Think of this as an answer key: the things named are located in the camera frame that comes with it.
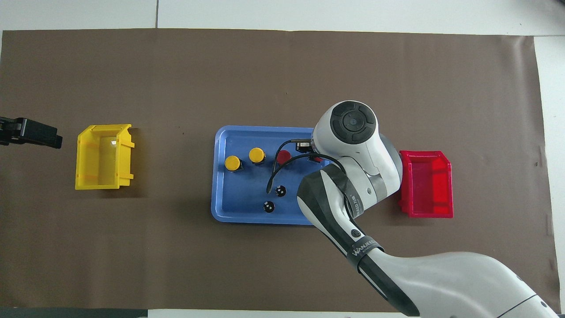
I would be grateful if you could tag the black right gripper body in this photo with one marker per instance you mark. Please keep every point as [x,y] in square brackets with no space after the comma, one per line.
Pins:
[303,145]

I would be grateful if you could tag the red push button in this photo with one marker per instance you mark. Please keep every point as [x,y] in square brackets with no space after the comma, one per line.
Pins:
[284,158]
[313,157]

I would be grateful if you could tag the yellow plastic bin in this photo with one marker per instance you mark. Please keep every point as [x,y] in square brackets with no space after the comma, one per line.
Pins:
[84,154]

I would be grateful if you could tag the black cylindrical capacitor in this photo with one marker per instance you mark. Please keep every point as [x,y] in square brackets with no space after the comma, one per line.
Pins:
[280,191]
[268,206]

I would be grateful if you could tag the blue plastic tray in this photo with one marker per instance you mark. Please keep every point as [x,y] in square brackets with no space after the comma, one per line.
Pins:
[247,198]

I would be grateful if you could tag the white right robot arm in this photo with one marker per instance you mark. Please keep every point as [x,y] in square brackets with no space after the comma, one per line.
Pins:
[353,154]

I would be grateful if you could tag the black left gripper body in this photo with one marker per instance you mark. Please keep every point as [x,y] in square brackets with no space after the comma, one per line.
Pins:
[9,130]

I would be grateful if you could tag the red plastic bin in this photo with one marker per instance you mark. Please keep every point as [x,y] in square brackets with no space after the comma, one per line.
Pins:
[437,185]

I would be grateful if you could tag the yellow push button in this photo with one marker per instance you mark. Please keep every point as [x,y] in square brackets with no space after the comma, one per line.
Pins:
[257,154]
[232,162]

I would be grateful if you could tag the brown paper table mat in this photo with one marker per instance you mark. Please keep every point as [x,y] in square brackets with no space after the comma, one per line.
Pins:
[176,256]

